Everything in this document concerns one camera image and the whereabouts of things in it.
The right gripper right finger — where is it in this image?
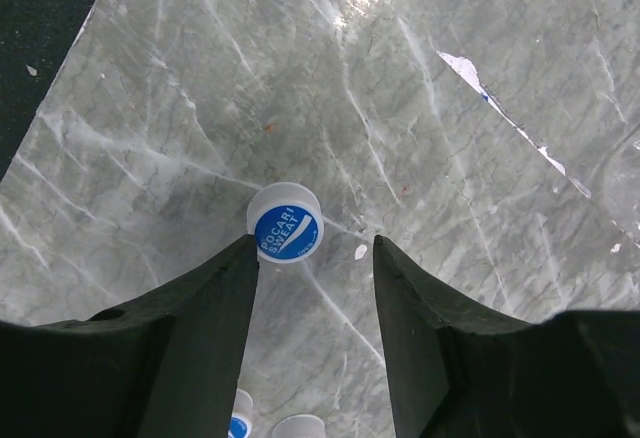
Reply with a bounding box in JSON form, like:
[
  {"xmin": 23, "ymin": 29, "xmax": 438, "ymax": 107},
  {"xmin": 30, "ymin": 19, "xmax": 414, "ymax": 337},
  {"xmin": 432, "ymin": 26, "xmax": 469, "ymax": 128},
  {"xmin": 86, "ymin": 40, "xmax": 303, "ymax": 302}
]
[{"xmin": 373, "ymin": 236, "xmax": 639, "ymax": 437}]

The clear plastic bottle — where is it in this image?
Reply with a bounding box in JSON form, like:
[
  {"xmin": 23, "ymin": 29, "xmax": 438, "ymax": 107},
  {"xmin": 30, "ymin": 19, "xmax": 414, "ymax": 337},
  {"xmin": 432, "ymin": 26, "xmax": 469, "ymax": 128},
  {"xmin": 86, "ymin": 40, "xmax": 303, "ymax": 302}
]
[{"xmin": 595, "ymin": 133, "xmax": 639, "ymax": 247}]

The blue white bottle cap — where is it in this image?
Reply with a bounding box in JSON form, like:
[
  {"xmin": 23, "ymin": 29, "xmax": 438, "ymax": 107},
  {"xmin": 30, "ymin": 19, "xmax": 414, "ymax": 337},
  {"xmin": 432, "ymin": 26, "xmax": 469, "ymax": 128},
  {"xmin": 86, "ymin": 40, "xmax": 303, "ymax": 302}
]
[
  {"xmin": 271, "ymin": 414, "xmax": 327, "ymax": 438},
  {"xmin": 247, "ymin": 182, "xmax": 324, "ymax": 264},
  {"xmin": 227, "ymin": 388, "xmax": 253, "ymax": 438}
]

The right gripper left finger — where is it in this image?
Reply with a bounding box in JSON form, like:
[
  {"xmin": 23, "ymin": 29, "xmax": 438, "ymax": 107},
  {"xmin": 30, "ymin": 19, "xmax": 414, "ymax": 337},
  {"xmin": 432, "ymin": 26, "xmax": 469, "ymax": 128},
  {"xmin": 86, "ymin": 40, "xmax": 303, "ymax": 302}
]
[{"xmin": 1, "ymin": 235, "xmax": 259, "ymax": 437}]

